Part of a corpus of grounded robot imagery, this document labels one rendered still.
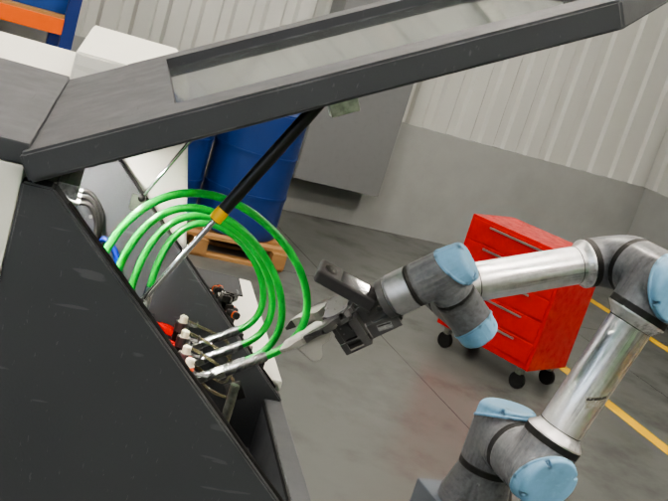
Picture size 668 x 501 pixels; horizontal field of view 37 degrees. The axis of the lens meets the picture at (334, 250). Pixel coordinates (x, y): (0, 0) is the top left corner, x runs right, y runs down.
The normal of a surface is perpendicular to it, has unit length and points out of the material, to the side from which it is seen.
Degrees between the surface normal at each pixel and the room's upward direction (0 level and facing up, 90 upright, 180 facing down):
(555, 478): 97
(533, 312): 90
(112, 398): 90
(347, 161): 90
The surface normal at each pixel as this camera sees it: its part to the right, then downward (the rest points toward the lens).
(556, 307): 0.68, 0.36
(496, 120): 0.33, 0.32
